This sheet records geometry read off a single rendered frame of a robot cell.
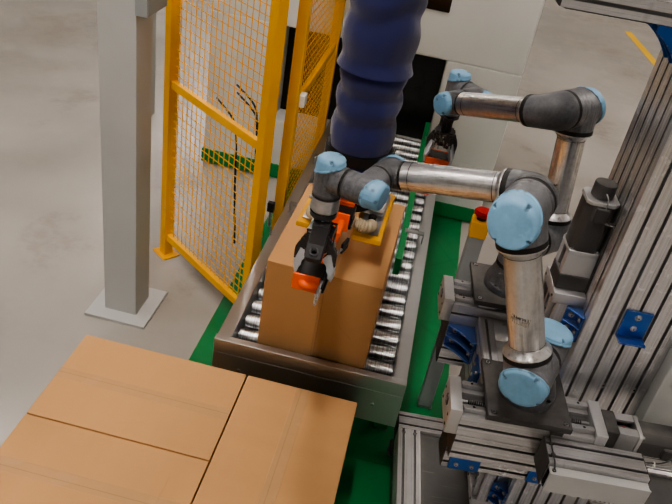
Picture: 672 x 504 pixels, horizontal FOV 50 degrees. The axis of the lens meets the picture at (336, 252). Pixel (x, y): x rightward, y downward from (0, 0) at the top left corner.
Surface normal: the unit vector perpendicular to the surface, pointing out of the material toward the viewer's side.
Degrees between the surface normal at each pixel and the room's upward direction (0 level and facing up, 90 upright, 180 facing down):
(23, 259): 0
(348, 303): 90
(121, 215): 90
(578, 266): 90
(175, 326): 0
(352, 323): 90
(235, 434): 0
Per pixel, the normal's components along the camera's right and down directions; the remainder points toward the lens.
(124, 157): -0.18, 0.52
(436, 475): 0.15, -0.82
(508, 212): -0.51, 0.29
